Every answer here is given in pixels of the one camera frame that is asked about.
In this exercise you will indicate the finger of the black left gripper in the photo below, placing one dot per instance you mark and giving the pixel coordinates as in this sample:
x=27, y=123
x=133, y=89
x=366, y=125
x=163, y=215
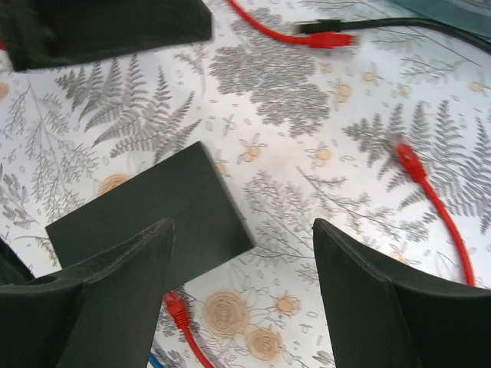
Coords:
x=47, y=34

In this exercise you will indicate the floral patterned table mat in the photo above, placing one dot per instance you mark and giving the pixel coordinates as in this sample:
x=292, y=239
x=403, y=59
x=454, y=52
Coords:
x=296, y=135

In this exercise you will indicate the black network switch box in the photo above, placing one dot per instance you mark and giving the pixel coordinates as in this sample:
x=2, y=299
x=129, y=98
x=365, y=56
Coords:
x=186, y=187

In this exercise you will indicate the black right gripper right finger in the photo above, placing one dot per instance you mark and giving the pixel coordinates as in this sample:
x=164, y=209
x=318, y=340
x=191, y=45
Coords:
x=383, y=313

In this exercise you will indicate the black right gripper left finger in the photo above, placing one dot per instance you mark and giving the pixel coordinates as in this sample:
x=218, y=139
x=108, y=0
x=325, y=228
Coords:
x=100, y=312

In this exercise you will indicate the teal plastic container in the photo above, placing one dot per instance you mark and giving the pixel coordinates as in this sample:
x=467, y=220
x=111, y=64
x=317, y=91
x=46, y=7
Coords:
x=452, y=17

